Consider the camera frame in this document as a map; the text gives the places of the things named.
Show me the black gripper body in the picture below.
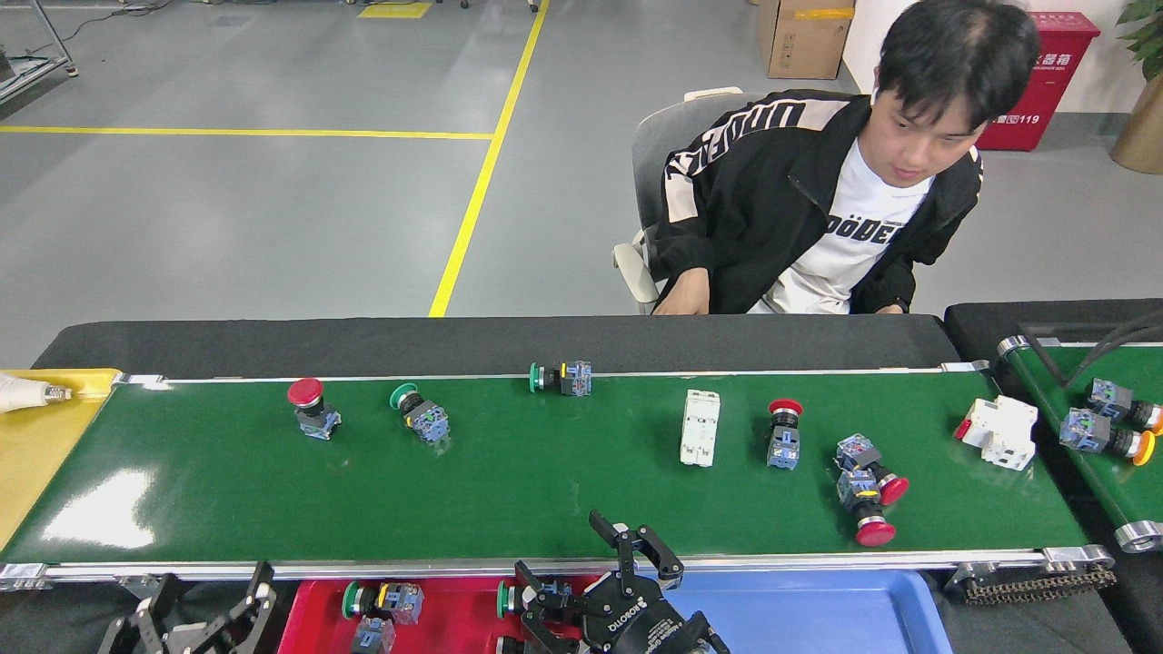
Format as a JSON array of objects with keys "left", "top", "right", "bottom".
[{"left": 581, "top": 572, "right": 728, "bottom": 654}]

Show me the black drive chain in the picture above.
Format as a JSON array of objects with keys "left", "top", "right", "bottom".
[{"left": 959, "top": 565, "right": 1117, "bottom": 605}]

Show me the white bulb with metal tip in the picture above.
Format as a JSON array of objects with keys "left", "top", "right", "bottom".
[{"left": 0, "top": 373, "right": 74, "bottom": 414}]

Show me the person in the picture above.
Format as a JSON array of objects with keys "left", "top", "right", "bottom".
[{"left": 650, "top": 0, "right": 1042, "bottom": 316}]

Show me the potted plant gold planter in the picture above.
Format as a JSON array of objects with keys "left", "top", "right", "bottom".
[{"left": 1108, "top": 0, "right": 1163, "bottom": 175}]

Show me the yellow push button switch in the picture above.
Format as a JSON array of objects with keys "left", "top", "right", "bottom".
[
  {"left": 1085, "top": 378, "right": 1163, "bottom": 436},
  {"left": 1059, "top": 407, "right": 1157, "bottom": 467}
]

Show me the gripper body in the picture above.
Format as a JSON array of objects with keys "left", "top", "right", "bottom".
[{"left": 164, "top": 620, "right": 224, "bottom": 654}]

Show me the black cable loop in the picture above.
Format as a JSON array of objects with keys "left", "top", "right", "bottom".
[{"left": 1018, "top": 309, "right": 1163, "bottom": 387}]

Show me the metal rack on wheels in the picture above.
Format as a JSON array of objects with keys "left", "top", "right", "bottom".
[{"left": 0, "top": 0, "right": 79, "bottom": 99}]

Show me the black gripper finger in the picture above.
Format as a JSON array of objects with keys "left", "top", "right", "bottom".
[
  {"left": 589, "top": 510, "right": 684, "bottom": 591},
  {"left": 95, "top": 572, "right": 183, "bottom": 654},
  {"left": 513, "top": 560, "right": 591, "bottom": 654},
  {"left": 195, "top": 560, "right": 276, "bottom": 654}
]

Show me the blue plastic tray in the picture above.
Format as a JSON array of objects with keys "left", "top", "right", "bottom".
[{"left": 663, "top": 568, "right": 955, "bottom": 654}]

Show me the green push button switch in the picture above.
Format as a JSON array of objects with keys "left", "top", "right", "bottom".
[
  {"left": 528, "top": 360, "right": 593, "bottom": 398},
  {"left": 389, "top": 381, "right": 452, "bottom": 445},
  {"left": 495, "top": 579, "right": 575, "bottom": 620},
  {"left": 341, "top": 580, "right": 426, "bottom": 626}
]

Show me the person's right hand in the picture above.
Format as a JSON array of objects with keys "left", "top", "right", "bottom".
[{"left": 652, "top": 268, "right": 711, "bottom": 316}]

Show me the red fire extinguisher box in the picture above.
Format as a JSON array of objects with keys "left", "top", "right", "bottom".
[{"left": 977, "top": 11, "right": 1102, "bottom": 152}]

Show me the red plastic tray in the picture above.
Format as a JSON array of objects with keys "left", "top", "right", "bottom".
[{"left": 277, "top": 574, "right": 610, "bottom": 654}]

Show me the brown cardboard box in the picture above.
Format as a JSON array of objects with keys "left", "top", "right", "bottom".
[{"left": 757, "top": 0, "right": 857, "bottom": 81}]

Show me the grey office chair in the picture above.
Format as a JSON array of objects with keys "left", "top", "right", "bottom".
[{"left": 613, "top": 87, "right": 773, "bottom": 316}]

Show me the green feeder conveyor belt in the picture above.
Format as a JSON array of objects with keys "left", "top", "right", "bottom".
[{"left": 997, "top": 334, "right": 1163, "bottom": 553}]

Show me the long green conveyor belt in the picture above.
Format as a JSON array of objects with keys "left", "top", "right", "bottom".
[{"left": 0, "top": 361, "right": 1117, "bottom": 593}]

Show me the white circuit breaker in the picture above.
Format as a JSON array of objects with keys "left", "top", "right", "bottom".
[
  {"left": 953, "top": 394, "right": 1040, "bottom": 472},
  {"left": 679, "top": 389, "right": 722, "bottom": 469}
]

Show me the yellow plastic tray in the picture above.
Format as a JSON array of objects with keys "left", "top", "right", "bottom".
[{"left": 0, "top": 368, "right": 122, "bottom": 550}]

